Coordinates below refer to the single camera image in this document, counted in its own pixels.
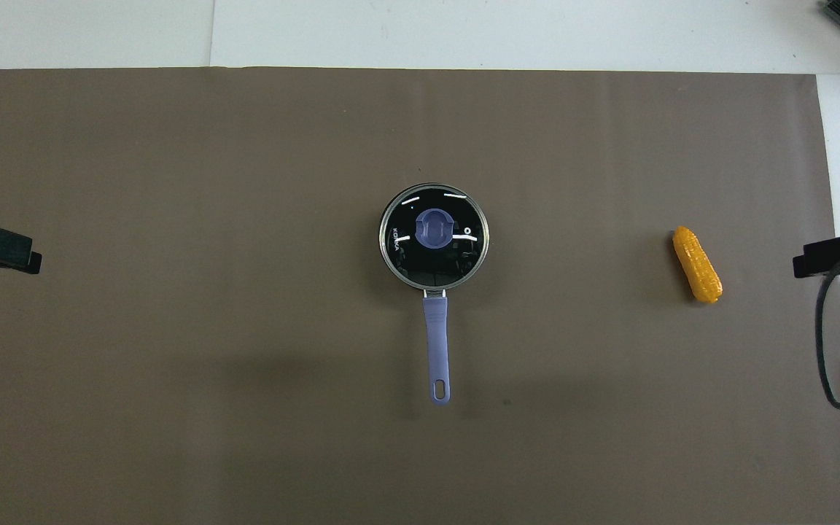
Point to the glass lid with blue knob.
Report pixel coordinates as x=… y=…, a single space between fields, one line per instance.
x=420 y=266

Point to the brown table mat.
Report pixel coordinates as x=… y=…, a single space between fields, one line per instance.
x=245 y=328

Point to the yellow toy corn cob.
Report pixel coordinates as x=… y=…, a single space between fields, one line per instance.
x=697 y=264

